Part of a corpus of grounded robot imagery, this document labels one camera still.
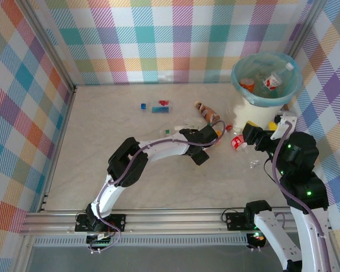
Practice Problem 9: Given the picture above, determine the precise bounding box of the small circuit board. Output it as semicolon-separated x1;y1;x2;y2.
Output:
86;231;117;250
248;231;267;247

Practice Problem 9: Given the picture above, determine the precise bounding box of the grey slotted cable duct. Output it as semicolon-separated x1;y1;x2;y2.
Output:
33;237;250;248

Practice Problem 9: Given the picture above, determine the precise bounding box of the blue and red carton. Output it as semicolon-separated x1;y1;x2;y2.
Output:
140;99;173;114

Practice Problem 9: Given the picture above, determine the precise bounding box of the white bin with teal liner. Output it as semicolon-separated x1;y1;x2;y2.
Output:
231;52;303;108

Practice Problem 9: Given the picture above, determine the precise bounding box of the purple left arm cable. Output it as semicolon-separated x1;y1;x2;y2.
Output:
86;120;226;254

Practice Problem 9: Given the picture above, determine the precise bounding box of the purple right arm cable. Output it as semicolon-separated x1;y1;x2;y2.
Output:
271;120;329;272

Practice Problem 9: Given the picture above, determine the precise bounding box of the aluminium frame post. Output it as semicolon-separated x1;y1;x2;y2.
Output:
280;0;331;65
15;0;78;94

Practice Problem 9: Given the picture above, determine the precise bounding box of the red label bottle red cap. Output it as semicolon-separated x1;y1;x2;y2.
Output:
225;124;263;170

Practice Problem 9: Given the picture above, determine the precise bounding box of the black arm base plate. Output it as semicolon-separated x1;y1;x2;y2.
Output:
74;214;127;233
224;209;257;232

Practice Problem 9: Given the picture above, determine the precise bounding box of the brown label plastic bottle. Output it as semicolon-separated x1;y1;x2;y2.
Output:
194;100;220;123

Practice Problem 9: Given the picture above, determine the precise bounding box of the wide aluminium frame rail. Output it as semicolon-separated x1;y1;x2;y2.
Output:
19;208;334;236

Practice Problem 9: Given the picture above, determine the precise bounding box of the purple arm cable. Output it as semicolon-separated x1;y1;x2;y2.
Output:
271;120;329;272
86;120;226;254

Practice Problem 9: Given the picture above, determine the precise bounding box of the white red label bottle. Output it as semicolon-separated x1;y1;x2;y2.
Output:
262;62;295;91

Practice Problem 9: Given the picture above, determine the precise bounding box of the clear bottle green seal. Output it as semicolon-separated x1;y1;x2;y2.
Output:
183;117;205;129
159;124;185;137

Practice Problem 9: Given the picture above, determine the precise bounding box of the cream plastic bin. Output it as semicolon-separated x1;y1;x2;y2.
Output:
233;95;288;130

